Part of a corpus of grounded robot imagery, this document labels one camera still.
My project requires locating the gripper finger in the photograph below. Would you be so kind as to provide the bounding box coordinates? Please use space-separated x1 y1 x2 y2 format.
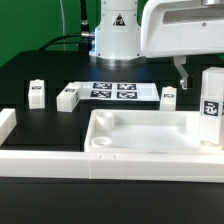
173 56 192 90

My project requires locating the black cable with connector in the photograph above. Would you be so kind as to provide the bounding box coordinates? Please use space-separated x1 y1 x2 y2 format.
39 0 98 52

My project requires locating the white U-shaped obstacle fence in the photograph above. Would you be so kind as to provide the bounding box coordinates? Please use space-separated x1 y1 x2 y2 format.
0 108 224 184

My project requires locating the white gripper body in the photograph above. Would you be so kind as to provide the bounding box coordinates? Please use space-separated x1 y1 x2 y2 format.
141 0 224 58

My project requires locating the white desk tabletop tray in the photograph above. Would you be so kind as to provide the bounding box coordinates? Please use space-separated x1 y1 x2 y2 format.
84 109 224 155

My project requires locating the white fiducial marker sheet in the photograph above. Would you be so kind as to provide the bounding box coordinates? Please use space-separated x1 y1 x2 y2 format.
76 81 160 102

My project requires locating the thin white cable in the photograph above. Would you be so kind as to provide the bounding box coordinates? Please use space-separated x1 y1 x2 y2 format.
59 0 66 52

